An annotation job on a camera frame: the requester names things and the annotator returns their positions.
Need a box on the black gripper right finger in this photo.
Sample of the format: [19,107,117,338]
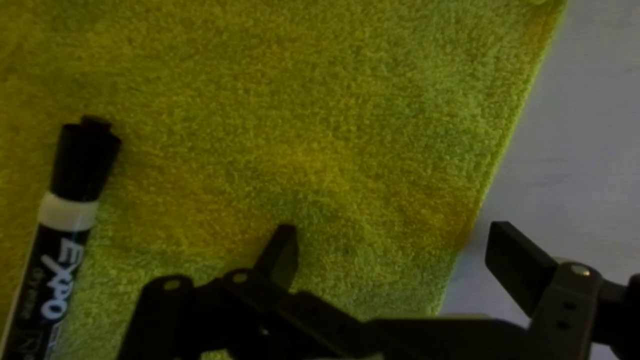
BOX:
[483,221,640,360]

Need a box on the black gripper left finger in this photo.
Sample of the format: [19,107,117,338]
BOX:
[117,223,373,360]

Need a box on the yellow-green towel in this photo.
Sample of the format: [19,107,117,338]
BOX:
[0,0,568,360]

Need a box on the black Expo marker pen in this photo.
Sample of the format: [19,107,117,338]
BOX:
[1,116,121,360]

